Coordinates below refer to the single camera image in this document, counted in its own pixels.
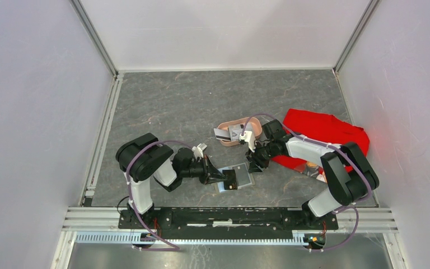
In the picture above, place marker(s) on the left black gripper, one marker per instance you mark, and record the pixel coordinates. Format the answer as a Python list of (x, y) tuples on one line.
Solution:
[(213, 175)]

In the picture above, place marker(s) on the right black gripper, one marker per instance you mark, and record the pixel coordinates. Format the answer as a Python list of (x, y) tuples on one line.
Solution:
[(253, 167)]

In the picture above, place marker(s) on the pink oval tray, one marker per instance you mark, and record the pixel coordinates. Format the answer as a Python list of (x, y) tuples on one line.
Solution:
[(254, 121)]

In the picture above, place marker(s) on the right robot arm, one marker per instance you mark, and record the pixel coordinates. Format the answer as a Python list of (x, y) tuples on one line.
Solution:
[(349, 176)]

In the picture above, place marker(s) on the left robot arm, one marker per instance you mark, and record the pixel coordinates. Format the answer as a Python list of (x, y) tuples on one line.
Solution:
[(146, 157)]

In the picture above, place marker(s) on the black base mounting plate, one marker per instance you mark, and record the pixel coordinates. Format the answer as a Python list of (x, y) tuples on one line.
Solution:
[(226, 222)]

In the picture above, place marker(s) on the red printed t-shirt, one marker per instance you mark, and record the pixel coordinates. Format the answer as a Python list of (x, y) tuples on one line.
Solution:
[(322, 127)]

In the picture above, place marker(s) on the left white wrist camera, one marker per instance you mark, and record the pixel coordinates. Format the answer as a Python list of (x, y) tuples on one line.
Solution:
[(199, 150)]

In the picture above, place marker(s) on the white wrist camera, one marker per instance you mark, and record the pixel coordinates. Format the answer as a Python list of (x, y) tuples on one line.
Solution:
[(247, 137), (199, 150)]

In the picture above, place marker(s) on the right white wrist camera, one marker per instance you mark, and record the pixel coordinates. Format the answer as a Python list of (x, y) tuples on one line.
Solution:
[(247, 137)]

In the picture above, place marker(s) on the aluminium frame rail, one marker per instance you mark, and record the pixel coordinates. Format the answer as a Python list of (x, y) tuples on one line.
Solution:
[(100, 225)]

